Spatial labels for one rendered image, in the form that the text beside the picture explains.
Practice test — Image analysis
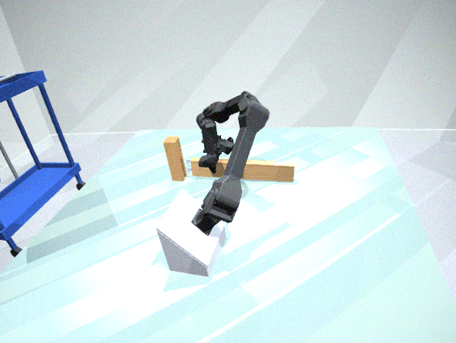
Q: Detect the wooden side rail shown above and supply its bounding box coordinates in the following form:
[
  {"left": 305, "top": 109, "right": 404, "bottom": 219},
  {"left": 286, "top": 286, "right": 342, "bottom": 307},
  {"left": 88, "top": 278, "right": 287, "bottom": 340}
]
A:
[{"left": 186, "top": 158, "right": 295, "bottom": 182}]

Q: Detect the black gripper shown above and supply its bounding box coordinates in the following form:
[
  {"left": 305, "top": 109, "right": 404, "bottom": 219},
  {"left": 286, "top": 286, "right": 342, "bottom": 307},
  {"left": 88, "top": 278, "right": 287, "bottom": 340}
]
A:
[{"left": 199, "top": 135, "right": 222, "bottom": 174}]

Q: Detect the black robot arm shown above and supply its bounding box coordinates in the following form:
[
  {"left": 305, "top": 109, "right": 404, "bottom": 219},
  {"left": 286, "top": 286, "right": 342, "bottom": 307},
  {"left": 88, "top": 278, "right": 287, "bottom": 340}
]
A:
[{"left": 191, "top": 91, "right": 270, "bottom": 236}]

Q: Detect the wooden slotted post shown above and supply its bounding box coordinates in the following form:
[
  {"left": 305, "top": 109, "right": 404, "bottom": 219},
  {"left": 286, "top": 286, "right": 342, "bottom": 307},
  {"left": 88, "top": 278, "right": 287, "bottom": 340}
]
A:
[{"left": 163, "top": 137, "right": 187, "bottom": 182}]

